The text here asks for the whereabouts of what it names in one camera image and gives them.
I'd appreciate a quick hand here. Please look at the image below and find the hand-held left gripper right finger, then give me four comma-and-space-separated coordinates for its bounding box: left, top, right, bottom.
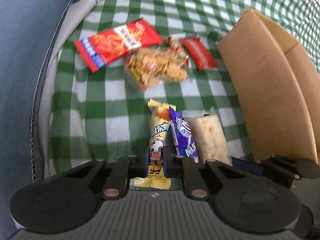
164, 145, 252, 200

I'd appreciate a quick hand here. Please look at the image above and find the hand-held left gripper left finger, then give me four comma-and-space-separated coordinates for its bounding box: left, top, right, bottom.
64, 150, 150, 200

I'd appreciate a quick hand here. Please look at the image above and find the purple snack packet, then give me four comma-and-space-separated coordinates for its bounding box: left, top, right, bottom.
168, 106, 200, 163

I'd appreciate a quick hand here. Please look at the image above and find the brown cardboard box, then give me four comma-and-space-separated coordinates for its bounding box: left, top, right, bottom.
217, 9, 320, 165

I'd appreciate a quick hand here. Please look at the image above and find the green checked cloth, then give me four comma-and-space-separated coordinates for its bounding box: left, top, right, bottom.
44, 0, 320, 180

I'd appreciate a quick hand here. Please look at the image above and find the blue sofa cushion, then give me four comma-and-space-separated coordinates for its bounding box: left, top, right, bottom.
0, 0, 83, 240

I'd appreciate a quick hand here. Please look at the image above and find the yellow cartoon snack packet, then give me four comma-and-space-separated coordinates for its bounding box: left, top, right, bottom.
133, 99, 177, 189

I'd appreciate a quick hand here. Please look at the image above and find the clear rice cracker packet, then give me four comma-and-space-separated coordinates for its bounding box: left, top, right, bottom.
182, 107, 233, 167

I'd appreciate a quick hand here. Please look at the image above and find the small red snack packet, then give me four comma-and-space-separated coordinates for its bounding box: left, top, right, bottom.
179, 37, 218, 71

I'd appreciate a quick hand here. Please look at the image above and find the large red snack packet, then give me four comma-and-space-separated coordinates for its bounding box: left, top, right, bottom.
74, 18, 164, 73

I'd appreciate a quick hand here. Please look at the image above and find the grey zippered cushion cover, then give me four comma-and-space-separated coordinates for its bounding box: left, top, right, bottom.
30, 0, 110, 183

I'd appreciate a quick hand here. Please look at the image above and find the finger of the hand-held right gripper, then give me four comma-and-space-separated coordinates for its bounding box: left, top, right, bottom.
231, 154, 320, 188

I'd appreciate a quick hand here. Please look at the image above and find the clear peanut snack bag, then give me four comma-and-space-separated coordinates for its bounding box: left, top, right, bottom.
124, 36, 190, 90

